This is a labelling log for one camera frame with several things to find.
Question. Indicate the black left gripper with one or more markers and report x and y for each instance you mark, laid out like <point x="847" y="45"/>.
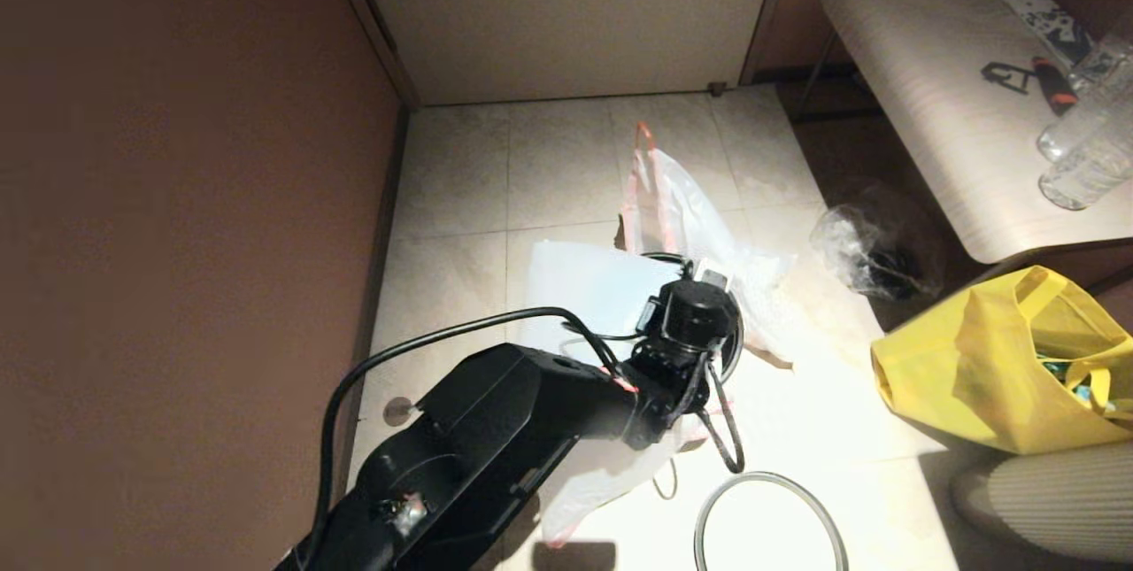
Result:
<point x="673" y="385"/>

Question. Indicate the new white plastic bag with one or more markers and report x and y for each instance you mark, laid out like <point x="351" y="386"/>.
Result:
<point x="584" y="288"/>

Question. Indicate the used red-printed trash bag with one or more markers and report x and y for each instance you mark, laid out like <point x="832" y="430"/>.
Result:
<point x="690" y="208"/>

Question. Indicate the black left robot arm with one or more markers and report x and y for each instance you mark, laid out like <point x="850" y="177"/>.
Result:
<point x="496" y="429"/>

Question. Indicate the crumpled clear plastic bag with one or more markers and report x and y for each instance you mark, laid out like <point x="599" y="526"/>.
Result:
<point x="850" y="243"/>

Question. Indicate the yellow shopping bag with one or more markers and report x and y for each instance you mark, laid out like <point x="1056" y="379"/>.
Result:
<point x="965" y="376"/>

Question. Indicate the black cylindrical left wrist motor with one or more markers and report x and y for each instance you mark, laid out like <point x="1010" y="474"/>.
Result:
<point x="695" y="314"/>

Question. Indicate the dark robot chest edge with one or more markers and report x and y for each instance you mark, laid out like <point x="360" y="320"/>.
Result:
<point x="571" y="556"/>

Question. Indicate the round metal floor drain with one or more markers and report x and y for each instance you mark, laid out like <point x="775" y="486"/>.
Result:
<point x="398" y="411"/>

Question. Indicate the small metal cabinet foot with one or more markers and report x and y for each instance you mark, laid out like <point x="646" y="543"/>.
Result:
<point x="716" y="89"/>

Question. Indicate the black metal table leg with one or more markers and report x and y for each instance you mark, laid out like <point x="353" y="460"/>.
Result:
<point x="814" y="75"/>

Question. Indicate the white cabinet panel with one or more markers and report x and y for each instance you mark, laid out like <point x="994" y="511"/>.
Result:
<point x="575" y="13"/>

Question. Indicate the beige ribbed cushion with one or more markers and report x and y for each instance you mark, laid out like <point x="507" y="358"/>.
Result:
<point x="1053" y="509"/>

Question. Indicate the teal crumpled packaging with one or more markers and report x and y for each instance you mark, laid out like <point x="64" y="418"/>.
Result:
<point x="1075" y="389"/>

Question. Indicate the beige wood-grain table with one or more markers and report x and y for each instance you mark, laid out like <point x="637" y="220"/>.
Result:
<point x="921" y="57"/>

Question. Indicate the black clip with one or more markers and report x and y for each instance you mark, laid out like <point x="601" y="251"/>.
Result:
<point x="1003" y="75"/>

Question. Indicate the clear plastic bottle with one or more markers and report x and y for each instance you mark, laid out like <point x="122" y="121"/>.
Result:
<point x="1106" y="56"/>
<point x="1084" y="124"/>
<point x="1084" y="181"/>

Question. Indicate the red black hand tool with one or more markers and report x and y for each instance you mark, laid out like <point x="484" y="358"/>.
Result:
<point x="1053" y="86"/>

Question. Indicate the blue white printed paper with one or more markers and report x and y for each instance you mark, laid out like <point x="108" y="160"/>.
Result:
<point x="1051" y="27"/>

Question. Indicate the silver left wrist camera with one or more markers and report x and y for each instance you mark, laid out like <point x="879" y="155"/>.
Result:
<point x="712" y="274"/>

